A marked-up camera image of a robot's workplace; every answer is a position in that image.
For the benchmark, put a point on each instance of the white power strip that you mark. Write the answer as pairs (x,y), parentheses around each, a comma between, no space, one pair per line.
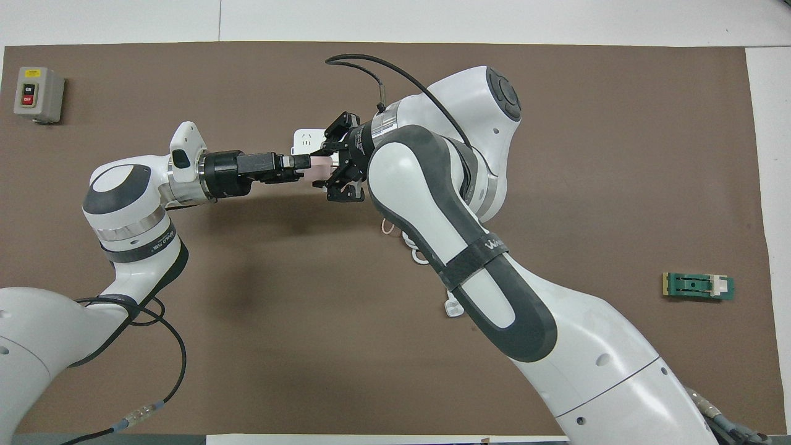
(306,141)

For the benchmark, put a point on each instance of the pink charger block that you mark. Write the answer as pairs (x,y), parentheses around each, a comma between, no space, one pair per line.
(321,162)

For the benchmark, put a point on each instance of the brown table mat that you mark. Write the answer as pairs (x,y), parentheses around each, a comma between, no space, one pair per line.
(618,154)

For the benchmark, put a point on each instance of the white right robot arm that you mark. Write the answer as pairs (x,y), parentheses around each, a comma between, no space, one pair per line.
(556,346)

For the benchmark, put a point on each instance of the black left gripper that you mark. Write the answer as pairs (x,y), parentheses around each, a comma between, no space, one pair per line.
(228,174)

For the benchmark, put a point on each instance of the grey on-off switch box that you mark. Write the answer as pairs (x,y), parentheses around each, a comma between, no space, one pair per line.
(40,93)

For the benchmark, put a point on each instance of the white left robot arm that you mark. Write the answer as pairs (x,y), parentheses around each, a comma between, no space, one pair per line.
(123,198)

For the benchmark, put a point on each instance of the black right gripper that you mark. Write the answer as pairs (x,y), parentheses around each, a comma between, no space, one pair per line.
(359,151)

